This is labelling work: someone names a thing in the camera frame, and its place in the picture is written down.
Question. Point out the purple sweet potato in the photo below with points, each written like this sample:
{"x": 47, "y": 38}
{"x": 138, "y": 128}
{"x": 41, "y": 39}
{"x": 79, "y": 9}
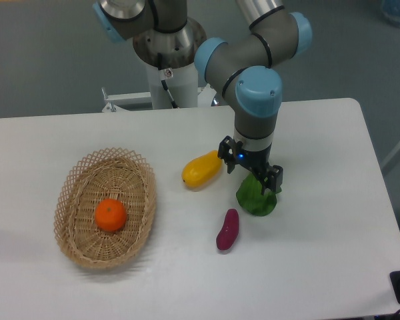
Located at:
{"x": 229, "y": 231}

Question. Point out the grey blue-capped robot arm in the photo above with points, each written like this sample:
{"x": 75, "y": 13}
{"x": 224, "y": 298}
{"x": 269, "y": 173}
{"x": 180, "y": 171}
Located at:
{"x": 243, "y": 73}

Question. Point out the woven wicker basket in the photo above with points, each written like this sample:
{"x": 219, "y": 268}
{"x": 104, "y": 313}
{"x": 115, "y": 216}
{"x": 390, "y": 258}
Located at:
{"x": 112, "y": 173}

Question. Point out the orange fruit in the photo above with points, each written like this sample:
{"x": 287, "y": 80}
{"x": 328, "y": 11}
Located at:
{"x": 110, "y": 215}

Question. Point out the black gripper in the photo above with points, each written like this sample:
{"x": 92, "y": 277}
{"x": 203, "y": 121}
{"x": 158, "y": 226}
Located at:
{"x": 257, "y": 162}

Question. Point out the green leafy vegetable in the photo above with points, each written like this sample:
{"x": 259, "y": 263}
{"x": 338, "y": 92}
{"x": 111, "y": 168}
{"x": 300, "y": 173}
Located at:
{"x": 251, "y": 199}

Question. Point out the yellow mango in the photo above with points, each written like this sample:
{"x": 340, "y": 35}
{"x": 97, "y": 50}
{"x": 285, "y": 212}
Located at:
{"x": 201, "y": 170}

